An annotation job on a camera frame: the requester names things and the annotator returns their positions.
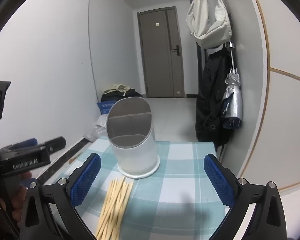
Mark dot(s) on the silver folded umbrella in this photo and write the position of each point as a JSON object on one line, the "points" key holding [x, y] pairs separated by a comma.
{"points": [[233, 100]]}

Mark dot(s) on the clear plastic bag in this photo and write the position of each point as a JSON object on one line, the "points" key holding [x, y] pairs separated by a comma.
{"points": [[93, 133], [100, 121]]}

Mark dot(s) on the teal checked tablecloth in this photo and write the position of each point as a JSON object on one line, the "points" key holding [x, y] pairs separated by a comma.
{"points": [[180, 160]]}

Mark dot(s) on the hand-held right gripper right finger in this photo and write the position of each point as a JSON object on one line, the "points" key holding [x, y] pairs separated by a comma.
{"points": [[218, 180]]}

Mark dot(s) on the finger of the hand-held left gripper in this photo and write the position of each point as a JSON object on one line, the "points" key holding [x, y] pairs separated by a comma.
{"points": [[27, 142], [56, 143]]}

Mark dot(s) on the blue cardboard box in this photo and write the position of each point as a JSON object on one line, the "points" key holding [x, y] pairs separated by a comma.
{"points": [[105, 106]]}

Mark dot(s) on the white plastic utensil holder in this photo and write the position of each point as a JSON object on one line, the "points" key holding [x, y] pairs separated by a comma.
{"points": [[137, 155]]}

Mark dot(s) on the black jacket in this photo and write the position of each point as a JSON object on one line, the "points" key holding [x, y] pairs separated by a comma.
{"points": [[212, 92]]}

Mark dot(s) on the person's left hand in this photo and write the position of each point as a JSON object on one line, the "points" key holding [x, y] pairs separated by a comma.
{"points": [[18, 195]]}

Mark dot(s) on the grey door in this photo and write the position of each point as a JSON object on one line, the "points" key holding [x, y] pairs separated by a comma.
{"points": [[156, 60]]}

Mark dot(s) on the white hanging bag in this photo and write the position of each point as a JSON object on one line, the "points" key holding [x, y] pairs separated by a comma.
{"points": [[207, 22]]}

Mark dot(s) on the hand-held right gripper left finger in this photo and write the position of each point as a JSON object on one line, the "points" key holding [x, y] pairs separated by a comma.
{"points": [[86, 180]]}

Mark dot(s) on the pile of bamboo chopsticks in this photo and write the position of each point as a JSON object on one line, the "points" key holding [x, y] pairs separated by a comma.
{"points": [[113, 205]]}

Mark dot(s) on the brown paper scrap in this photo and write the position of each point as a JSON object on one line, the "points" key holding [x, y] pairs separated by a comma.
{"points": [[73, 158]]}

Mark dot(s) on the black bag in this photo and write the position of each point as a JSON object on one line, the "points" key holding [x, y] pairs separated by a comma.
{"points": [[130, 93]]}

